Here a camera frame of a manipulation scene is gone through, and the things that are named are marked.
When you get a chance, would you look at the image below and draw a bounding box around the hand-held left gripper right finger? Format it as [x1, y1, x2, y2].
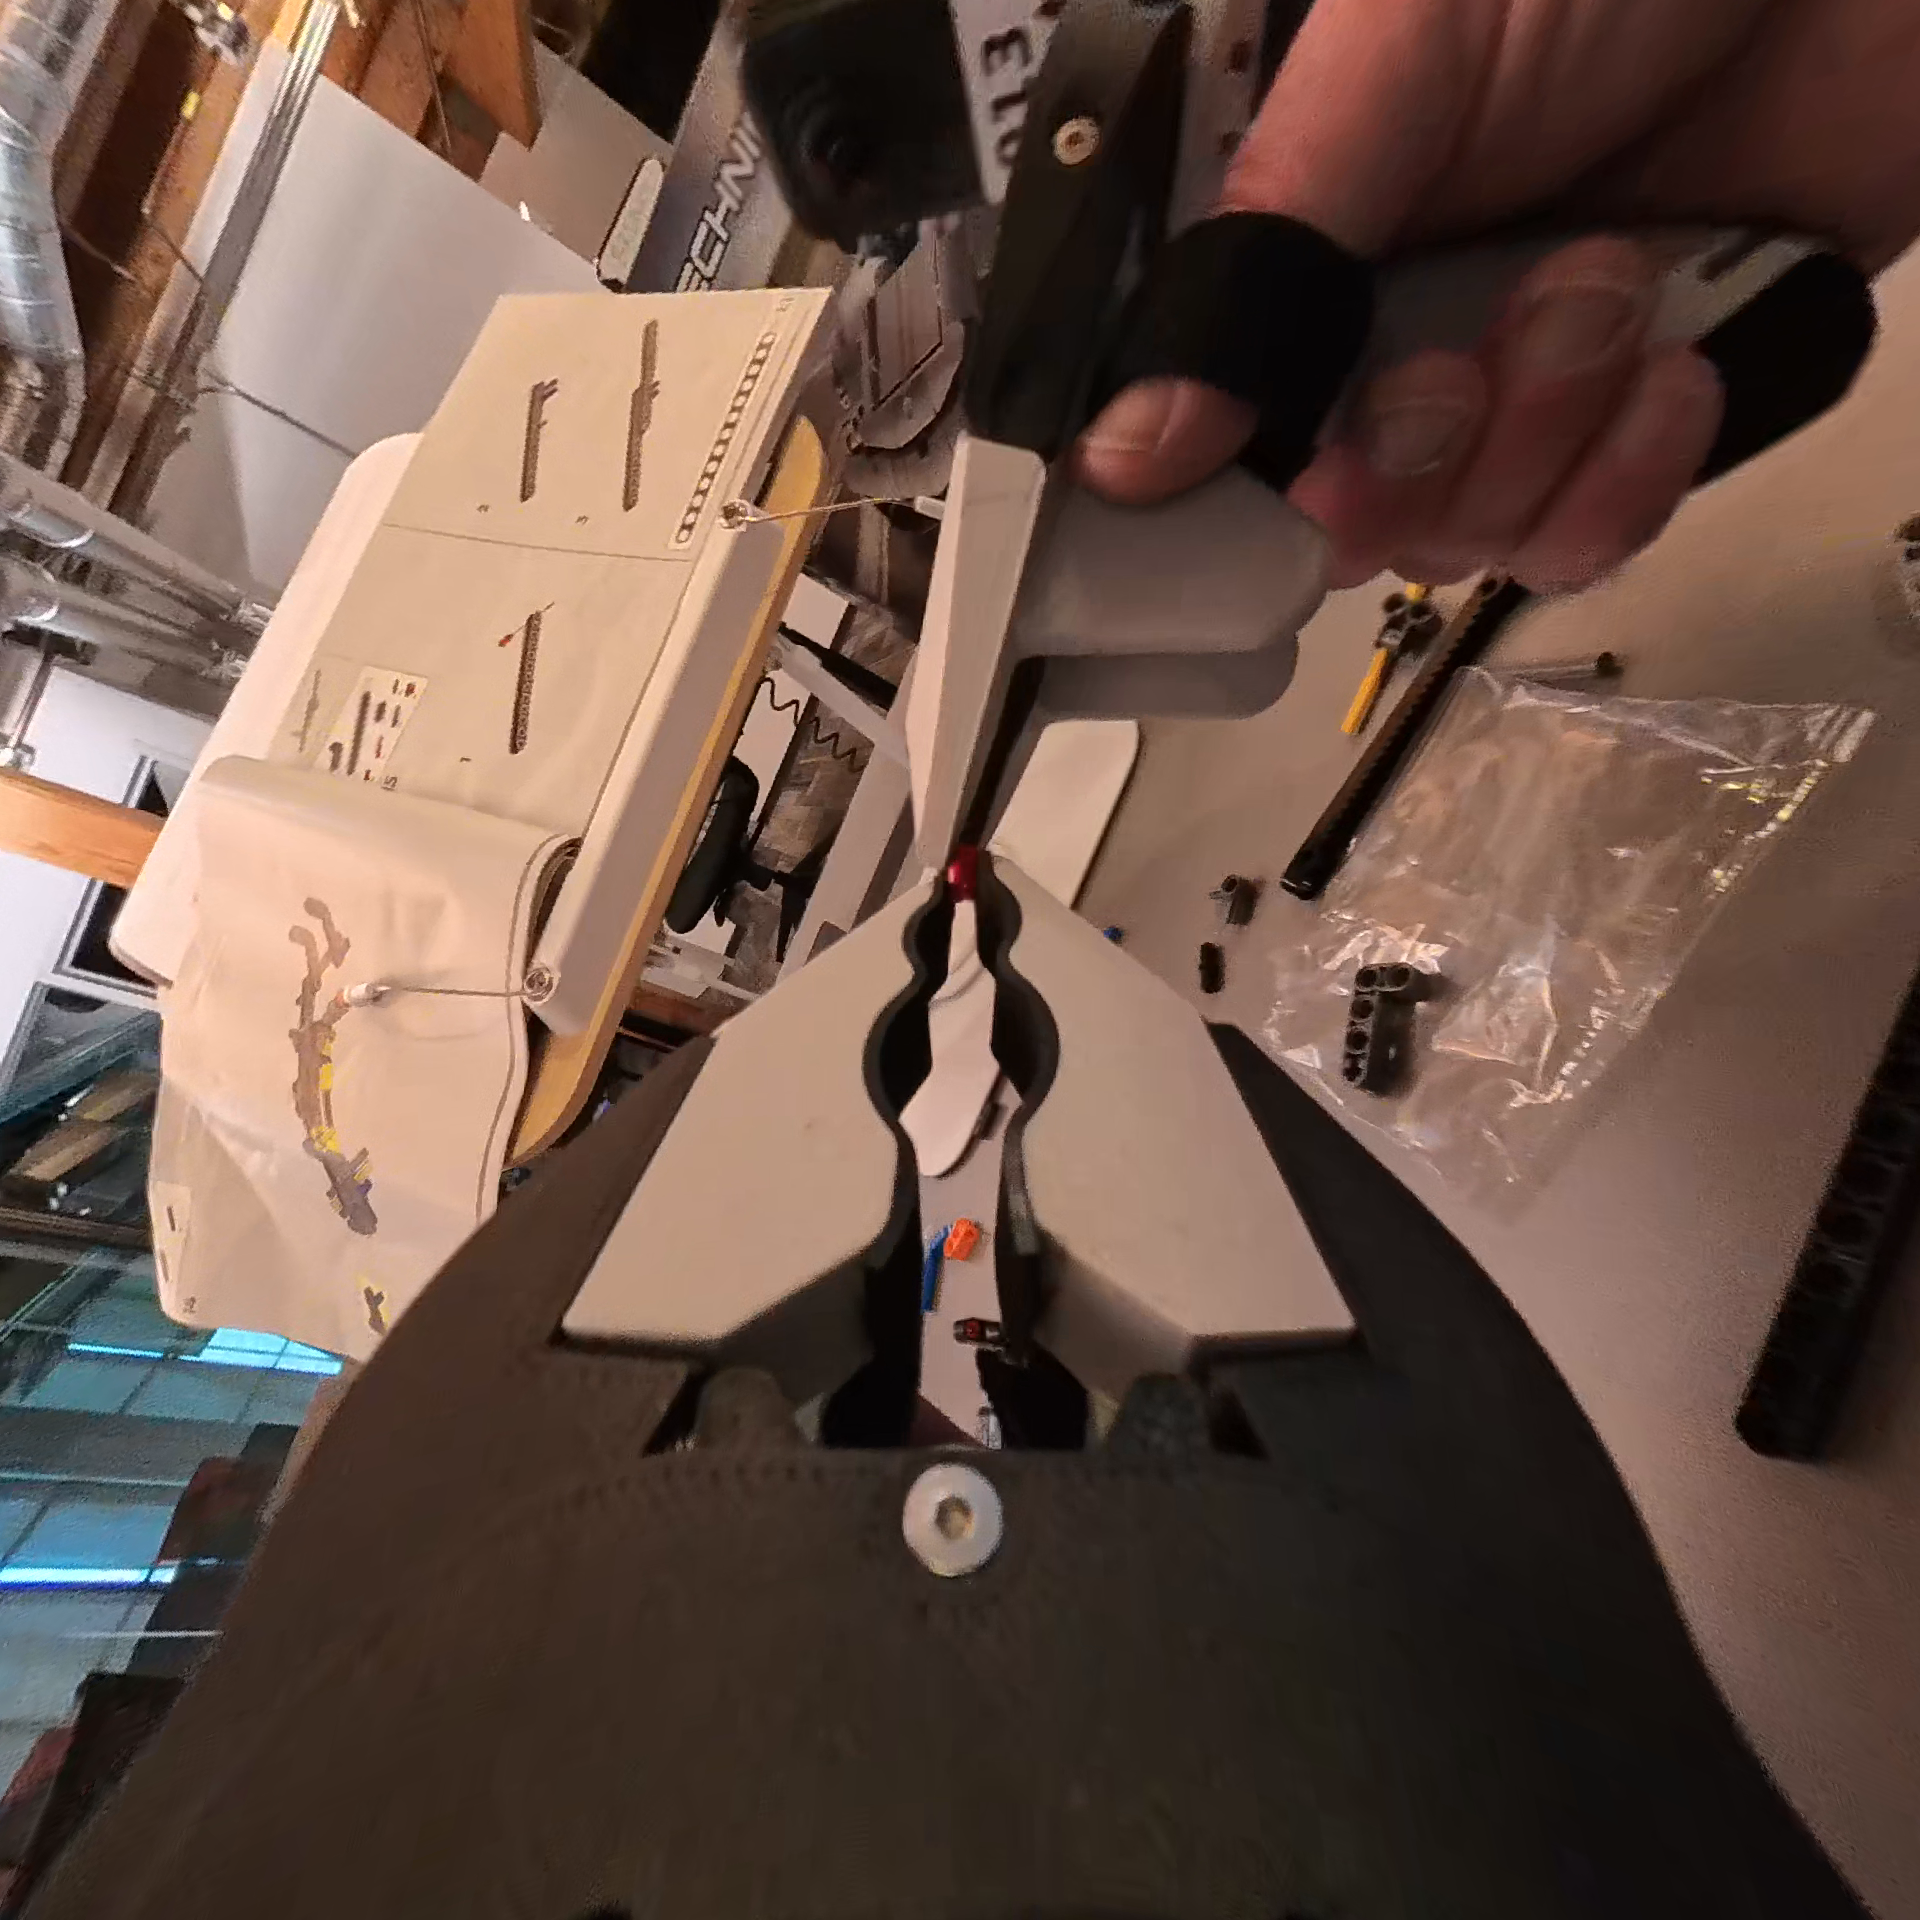
[976, 879, 1362, 1419]

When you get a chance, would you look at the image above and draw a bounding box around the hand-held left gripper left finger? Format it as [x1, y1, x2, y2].
[555, 879, 954, 1419]

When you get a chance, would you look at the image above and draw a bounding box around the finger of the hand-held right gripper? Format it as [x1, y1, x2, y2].
[902, 439, 1051, 875]

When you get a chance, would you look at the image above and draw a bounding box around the dark grey lego beam piece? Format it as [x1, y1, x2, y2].
[1339, 960, 1433, 1088]

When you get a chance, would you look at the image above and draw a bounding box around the grey lego set box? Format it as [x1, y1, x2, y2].
[593, 61, 976, 453]

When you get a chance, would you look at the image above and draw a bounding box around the yellow lego axle with connector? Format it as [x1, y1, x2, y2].
[1339, 589, 1444, 736]

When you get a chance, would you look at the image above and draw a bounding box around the long black lego beam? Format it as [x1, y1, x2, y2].
[1737, 977, 1920, 1461]
[1280, 577, 1531, 904]

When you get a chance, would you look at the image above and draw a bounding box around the lego instruction booklet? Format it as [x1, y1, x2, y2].
[112, 286, 834, 1360]

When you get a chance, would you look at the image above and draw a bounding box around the person's right hand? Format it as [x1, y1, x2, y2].
[1073, 0, 1920, 591]

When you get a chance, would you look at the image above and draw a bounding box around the clear plastic bag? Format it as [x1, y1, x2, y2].
[1260, 669, 1878, 1216]

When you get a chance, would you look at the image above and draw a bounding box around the white panel board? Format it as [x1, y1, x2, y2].
[152, 46, 602, 589]

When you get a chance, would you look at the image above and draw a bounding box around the wooden beam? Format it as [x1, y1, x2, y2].
[0, 766, 168, 888]

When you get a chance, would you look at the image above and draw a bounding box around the metal pipe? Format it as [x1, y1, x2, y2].
[0, 451, 289, 663]

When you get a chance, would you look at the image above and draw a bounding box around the black coiled cable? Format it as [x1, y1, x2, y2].
[750, 675, 873, 775]

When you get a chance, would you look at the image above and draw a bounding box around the silver ventilation duct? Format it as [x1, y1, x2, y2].
[0, 0, 91, 393]

